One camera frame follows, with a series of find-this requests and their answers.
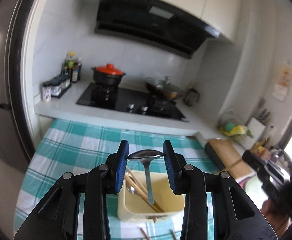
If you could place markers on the white knife block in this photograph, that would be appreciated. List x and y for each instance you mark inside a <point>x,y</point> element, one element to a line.
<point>255,129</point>

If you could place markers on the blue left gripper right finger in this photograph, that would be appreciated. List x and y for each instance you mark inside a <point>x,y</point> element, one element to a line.
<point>172,167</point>

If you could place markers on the wok with glass lid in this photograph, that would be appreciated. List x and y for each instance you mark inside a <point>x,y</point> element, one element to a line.
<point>163,88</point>

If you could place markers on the teal plaid tablecloth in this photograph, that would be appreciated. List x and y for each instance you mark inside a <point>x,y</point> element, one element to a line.
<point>76,147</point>

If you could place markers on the black gas stove top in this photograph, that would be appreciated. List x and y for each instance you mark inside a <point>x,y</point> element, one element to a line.
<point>130,101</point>

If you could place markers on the steel spoon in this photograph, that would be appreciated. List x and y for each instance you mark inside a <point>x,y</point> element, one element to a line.
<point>132,187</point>
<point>146,157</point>

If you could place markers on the black clay pot red lid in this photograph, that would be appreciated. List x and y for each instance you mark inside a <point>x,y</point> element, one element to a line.
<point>107,75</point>

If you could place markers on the spice jar rack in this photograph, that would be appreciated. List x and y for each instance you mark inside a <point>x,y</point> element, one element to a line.
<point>55,88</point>

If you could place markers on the wooden cutting board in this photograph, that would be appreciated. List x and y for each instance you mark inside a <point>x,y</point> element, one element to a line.
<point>223,154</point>

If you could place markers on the short wooden chopstick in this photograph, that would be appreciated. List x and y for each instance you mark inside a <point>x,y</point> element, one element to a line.
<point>240,164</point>

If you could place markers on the sauce bottles group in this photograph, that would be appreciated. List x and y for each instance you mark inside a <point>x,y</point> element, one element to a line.
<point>72,67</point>

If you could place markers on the black range hood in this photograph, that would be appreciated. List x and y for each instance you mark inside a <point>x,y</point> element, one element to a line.
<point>155,23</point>

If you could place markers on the wall calendar hanging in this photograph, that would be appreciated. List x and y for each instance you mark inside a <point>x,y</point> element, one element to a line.
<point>282,81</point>

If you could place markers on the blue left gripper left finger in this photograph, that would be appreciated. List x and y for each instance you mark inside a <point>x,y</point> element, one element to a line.
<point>120,164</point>

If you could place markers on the yellow green fruit bag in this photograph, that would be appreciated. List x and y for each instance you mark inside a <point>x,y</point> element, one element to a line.
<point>231,127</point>

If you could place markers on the person's right hand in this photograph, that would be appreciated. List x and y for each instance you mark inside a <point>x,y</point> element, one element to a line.
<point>279,223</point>

